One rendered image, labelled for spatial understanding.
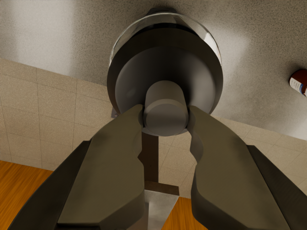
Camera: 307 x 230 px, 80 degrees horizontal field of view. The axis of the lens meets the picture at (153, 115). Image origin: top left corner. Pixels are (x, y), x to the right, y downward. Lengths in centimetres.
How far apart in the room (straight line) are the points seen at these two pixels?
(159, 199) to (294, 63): 57
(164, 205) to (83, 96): 114
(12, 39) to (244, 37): 47
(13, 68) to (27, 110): 37
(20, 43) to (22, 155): 194
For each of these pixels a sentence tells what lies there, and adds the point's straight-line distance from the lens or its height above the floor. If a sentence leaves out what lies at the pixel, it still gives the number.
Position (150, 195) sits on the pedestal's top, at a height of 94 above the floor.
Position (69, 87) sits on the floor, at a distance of 163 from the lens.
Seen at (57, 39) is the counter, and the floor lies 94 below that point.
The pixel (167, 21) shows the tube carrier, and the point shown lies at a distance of 17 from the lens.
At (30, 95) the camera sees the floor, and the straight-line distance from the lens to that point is 183.
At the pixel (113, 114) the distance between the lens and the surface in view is 162.
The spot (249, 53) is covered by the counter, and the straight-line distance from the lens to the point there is 45.
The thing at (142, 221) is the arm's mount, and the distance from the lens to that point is 72.
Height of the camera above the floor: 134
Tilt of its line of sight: 57 degrees down
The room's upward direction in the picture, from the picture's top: 177 degrees counter-clockwise
